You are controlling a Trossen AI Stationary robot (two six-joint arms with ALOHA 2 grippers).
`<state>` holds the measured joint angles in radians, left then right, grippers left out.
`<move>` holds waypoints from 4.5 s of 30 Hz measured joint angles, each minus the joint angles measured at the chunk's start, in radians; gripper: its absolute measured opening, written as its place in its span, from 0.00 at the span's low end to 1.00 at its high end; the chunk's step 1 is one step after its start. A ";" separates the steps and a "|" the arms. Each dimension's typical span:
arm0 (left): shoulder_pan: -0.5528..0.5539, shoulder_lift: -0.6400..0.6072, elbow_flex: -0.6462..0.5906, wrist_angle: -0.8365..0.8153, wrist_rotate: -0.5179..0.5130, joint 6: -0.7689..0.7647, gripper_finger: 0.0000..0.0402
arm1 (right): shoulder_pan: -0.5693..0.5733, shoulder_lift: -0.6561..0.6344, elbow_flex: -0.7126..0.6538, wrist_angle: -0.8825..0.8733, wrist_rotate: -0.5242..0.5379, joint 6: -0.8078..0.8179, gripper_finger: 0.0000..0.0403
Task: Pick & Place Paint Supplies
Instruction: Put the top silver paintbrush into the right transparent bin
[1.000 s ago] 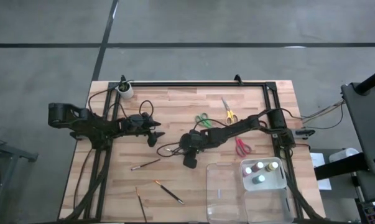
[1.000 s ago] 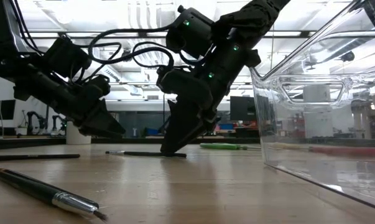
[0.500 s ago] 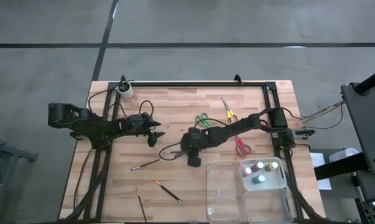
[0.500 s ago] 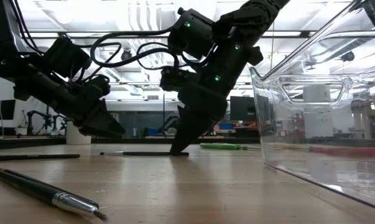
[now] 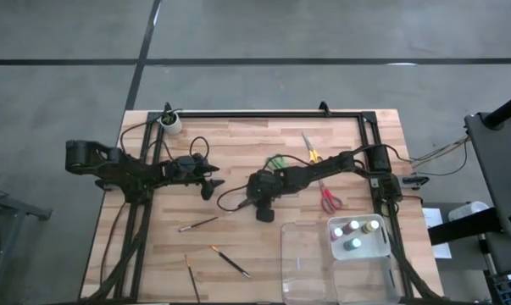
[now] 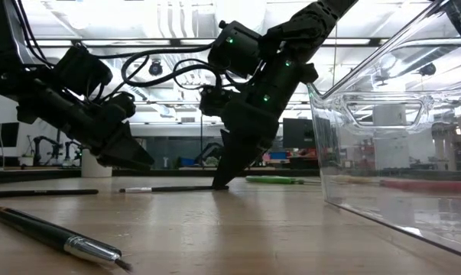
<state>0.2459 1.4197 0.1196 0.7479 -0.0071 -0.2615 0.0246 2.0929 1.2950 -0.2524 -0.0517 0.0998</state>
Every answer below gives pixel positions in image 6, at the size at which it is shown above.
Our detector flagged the clear plastic bin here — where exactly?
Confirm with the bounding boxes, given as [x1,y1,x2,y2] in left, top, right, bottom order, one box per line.
[306,0,461,263]

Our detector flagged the thick black paintbrush chrome ferrule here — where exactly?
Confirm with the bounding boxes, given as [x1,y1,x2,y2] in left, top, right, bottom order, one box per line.
[0,206,135,274]

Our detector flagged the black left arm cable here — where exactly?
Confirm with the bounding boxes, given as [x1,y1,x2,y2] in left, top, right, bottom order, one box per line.
[8,0,55,70]

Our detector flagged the black background monitor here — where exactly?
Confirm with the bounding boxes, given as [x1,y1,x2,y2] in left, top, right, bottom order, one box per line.
[0,121,20,148]

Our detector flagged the white plant pot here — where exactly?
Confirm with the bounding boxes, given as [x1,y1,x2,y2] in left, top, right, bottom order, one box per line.
[80,149,113,179]

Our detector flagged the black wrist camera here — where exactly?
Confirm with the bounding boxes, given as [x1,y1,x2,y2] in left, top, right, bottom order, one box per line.
[198,86,232,118]
[99,91,136,124]

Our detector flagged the black paintbrush long silver ferrule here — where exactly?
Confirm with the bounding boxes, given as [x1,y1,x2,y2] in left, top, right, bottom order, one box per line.
[118,185,230,194]

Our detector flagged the large black background screen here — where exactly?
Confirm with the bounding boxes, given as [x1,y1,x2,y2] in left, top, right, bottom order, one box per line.
[282,117,315,150]

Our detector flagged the red-handled scissors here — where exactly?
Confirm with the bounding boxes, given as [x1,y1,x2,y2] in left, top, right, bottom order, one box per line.
[378,179,461,194]

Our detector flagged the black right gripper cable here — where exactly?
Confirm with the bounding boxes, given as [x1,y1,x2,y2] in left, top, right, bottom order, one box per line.
[92,44,226,92]

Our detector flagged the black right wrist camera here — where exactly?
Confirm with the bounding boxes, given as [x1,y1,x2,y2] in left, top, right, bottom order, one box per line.
[198,86,232,118]

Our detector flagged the long black pencil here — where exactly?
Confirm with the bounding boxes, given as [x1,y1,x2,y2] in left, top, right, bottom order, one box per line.
[0,189,99,199]

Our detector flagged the green-handled scissors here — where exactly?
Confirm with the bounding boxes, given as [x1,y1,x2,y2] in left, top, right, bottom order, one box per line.
[245,174,320,186]

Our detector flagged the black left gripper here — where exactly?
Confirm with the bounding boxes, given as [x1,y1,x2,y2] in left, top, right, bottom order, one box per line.
[15,82,155,172]

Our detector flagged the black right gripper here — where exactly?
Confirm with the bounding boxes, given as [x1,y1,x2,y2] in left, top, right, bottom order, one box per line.
[212,53,320,190]

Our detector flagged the black aluminium table frame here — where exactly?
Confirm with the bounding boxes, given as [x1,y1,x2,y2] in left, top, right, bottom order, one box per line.
[0,167,319,185]

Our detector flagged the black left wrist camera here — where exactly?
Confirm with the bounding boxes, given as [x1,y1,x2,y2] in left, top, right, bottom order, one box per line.
[99,91,136,124]

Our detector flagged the black background workstation frame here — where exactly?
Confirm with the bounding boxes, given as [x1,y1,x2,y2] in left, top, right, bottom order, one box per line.
[130,99,311,169]

